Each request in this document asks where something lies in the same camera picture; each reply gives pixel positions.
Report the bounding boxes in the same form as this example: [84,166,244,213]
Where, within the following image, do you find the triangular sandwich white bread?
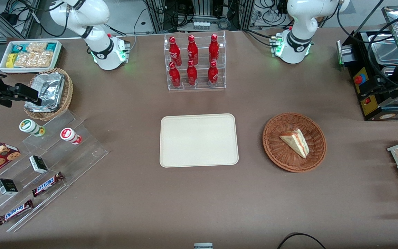
[279,129,310,159]

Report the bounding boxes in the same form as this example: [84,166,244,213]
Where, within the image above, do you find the oval tan wicker basket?
[23,68,73,121]

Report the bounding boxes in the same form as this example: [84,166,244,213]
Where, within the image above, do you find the white snack tray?
[0,40,63,74]

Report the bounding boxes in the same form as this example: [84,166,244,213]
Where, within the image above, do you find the round brown wicker basket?
[263,112,327,173]

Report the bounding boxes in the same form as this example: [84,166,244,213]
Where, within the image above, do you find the cream rectangular plastic tray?
[160,113,239,168]

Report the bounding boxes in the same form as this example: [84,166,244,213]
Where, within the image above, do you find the silver foil container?
[25,82,63,112]
[31,72,65,91]

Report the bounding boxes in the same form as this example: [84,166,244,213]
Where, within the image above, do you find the black yellow control box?
[337,30,398,121]

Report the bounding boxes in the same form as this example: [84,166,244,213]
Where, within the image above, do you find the green cap white bottle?
[19,119,46,137]

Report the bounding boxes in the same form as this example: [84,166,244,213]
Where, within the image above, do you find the large clear cracker bag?
[13,51,55,68]

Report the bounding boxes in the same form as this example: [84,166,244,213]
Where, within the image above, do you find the steel food pan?
[372,41,398,65]

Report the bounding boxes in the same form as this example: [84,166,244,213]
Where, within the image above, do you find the small clear cracker bag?
[26,42,47,53]

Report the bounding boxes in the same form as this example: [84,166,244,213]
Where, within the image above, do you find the silver metal power unit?
[337,40,358,66]

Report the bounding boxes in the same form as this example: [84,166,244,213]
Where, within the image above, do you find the red cap white bottle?
[60,128,82,145]

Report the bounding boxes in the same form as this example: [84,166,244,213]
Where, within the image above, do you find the small dark green box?
[29,155,48,174]
[0,178,19,196]

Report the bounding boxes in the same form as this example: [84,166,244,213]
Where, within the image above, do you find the clear acrylic stepped display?
[0,110,109,233]

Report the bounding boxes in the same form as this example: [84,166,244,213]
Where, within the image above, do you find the Snickers chocolate bar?
[0,199,34,226]
[31,172,65,197]

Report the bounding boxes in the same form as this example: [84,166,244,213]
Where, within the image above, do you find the red cola bottle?
[187,35,199,65]
[208,34,220,64]
[208,61,219,86]
[169,36,182,67]
[169,62,181,88]
[187,60,198,86]

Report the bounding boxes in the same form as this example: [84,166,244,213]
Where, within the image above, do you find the clear acrylic bottle rack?
[164,31,226,91]

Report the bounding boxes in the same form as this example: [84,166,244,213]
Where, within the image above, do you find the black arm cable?
[26,0,69,37]
[337,0,386,45]

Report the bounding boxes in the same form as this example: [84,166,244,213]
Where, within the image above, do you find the black floor cable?
[277,233,327,249]

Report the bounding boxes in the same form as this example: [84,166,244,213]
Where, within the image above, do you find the aluminium equipment frame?
[144,0,255,32]

